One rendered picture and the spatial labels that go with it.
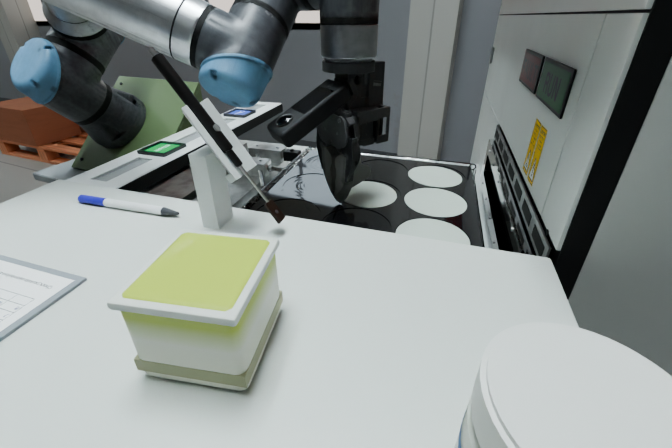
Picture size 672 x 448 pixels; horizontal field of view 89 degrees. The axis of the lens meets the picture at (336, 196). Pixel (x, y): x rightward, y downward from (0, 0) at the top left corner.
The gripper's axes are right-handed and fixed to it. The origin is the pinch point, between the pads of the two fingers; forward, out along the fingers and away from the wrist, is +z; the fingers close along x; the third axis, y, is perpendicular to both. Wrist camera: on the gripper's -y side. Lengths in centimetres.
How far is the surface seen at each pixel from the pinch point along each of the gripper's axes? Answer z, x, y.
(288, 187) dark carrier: 1.7, 10.3, -3.0
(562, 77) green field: -19.6, -22.6, 12.7
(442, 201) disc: 1.7, -9.3, 14.9
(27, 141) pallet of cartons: 73, 358, -78
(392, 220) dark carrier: 1.6, -8.8, 4.0
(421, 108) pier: 33, 124, 166
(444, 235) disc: 1.7, -15.8, 7.1
